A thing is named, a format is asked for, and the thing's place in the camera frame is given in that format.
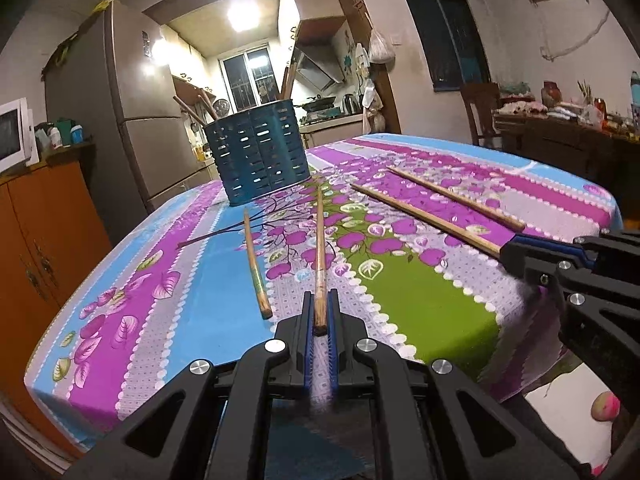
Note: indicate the brown glass jar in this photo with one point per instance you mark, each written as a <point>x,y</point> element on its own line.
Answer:
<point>550,95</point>

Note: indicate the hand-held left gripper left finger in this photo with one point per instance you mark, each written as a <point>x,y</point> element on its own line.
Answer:
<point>306,340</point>

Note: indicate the black wok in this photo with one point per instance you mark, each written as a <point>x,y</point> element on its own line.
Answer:
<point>317,104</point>

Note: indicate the wooden chair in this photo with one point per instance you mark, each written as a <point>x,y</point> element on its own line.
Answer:
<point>482,115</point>

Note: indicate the white fruit print cloth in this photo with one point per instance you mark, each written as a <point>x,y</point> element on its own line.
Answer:
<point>560,410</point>

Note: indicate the cluttered wooden side table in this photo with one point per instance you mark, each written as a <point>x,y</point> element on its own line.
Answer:
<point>560,140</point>

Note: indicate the blue perforated utensil holder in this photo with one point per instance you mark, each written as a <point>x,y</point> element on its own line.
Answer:
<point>260,155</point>

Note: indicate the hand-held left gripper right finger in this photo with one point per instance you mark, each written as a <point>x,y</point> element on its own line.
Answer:
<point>334,345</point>

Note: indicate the wooden chopstick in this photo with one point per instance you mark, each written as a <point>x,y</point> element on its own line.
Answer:
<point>450,195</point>
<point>256,270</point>
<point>207,106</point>
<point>283,87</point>
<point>190,110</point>
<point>292,80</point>
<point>425,217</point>
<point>320,260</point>

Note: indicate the silver refrigerator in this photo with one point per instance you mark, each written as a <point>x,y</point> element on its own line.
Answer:
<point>140,85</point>

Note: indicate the beige kitchen base cabinets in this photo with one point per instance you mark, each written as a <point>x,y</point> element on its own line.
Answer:
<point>330,132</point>

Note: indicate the beige kitchen wall cabinet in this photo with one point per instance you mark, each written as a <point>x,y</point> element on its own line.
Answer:
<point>320,15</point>

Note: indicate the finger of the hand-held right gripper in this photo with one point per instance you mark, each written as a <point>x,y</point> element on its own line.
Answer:
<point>530,262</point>
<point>600,246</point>

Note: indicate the white plastic bag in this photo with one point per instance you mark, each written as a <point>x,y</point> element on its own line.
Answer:
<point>381,47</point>

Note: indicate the hanging cloth bags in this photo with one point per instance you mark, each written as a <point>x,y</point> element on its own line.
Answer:
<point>371,107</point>

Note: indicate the barred kitchen window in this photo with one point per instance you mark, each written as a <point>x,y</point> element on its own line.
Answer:
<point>247,80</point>

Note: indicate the dark window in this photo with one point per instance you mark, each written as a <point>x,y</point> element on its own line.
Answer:
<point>445,30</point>

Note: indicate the steel electric kettle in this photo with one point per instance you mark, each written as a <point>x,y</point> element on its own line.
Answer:
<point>351,104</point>

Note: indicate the white microwave oven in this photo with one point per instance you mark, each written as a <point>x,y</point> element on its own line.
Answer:
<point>12,135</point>

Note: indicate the blue capped container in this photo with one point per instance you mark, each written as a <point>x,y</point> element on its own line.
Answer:
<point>77,134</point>

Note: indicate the orange wooden cabinet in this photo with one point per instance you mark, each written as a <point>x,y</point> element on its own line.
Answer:
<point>45,240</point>

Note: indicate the steel range hood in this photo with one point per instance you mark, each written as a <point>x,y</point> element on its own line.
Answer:
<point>317,70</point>

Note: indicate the square ceiling light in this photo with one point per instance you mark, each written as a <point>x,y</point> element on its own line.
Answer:
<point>245,12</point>

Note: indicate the white bottle red label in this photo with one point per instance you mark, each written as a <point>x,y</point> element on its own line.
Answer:
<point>55,139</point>

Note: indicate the green box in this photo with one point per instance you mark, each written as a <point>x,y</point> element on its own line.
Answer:
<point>63,127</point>

